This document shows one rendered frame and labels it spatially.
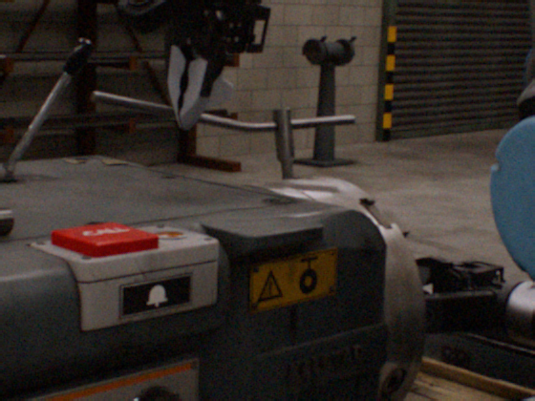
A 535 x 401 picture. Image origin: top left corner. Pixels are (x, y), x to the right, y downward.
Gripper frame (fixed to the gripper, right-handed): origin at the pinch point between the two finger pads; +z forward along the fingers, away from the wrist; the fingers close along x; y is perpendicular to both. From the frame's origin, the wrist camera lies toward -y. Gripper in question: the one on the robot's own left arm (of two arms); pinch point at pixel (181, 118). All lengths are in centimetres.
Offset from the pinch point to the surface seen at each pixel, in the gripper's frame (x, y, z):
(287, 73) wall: 646, 694, 220
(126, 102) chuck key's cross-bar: 3.6, -5.1, -0.9
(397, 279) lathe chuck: -24.1, 14.4, 11.1
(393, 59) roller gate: 645, 845, 208
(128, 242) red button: -32.2, -31.5, -3.3
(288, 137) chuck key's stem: -4.1, 13.6, 1.7
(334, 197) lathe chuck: -13.8, 12.8, 5.3
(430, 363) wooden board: -5, 54, 41
